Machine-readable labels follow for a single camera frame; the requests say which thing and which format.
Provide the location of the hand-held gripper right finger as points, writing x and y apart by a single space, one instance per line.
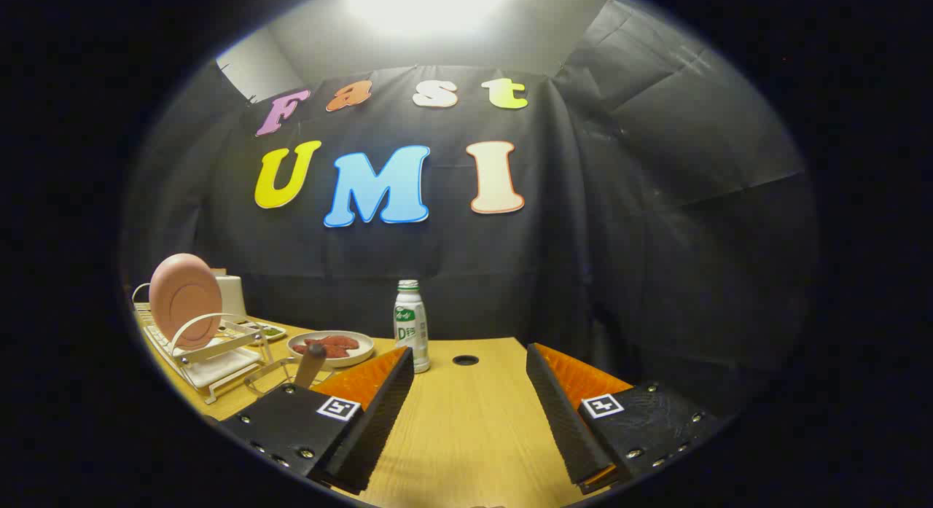
565 413

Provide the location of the white drink bottle green label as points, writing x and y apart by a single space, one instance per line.
412 326

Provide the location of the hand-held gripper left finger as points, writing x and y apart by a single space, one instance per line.
379 413

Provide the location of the pink plate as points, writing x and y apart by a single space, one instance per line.
182 297

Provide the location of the white oval dish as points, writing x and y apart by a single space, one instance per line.
361 356

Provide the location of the red sausage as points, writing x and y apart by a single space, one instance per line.
339 342
335 352

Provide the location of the white toaster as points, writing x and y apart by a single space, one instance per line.
232 297

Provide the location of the white divided condiment dish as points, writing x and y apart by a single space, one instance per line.
270 333

